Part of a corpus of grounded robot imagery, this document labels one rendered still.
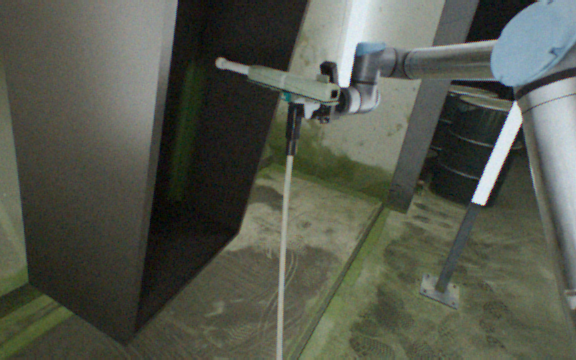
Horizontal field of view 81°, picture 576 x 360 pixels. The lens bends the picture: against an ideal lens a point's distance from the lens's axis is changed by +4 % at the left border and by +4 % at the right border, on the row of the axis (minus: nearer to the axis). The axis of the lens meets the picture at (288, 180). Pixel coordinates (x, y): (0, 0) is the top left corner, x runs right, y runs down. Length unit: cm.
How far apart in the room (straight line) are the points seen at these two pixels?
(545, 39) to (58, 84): 79
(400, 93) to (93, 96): 221
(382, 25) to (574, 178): 219
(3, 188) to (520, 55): 183
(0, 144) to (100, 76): 128
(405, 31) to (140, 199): 221
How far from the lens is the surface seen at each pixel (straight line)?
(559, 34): 59
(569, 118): 58
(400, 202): 284
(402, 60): 113
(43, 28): 77
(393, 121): 266
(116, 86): 66
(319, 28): 279
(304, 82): 84
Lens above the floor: 130
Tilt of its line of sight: 25 degrees down
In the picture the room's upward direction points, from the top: 8 degrees clockwise
